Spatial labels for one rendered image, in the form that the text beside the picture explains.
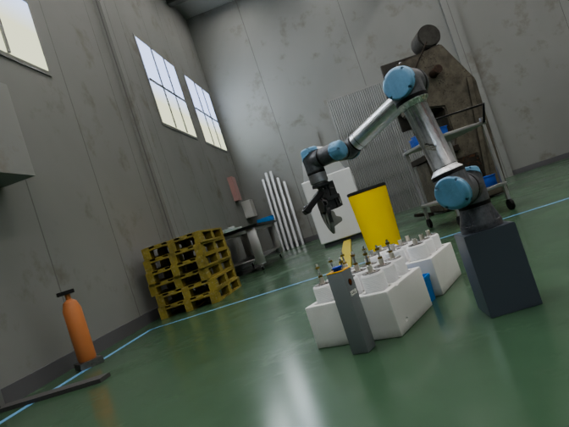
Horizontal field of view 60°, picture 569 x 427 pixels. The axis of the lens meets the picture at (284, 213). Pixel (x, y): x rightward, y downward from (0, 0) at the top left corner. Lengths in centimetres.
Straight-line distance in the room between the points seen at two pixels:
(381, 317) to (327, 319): 24
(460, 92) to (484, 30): 572
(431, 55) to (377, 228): 362
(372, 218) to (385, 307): 304
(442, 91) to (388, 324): 606
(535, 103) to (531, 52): 122
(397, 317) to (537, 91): 1171
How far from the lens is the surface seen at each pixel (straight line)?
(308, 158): 202
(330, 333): 211
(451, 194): 176
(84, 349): 410
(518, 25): 1369
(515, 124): 1313
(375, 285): 199
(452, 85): 785
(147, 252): 560
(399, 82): 180
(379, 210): 495
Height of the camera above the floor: 53
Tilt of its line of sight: 2 degrees up
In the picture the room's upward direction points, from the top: 18 degrees counter-clockwise
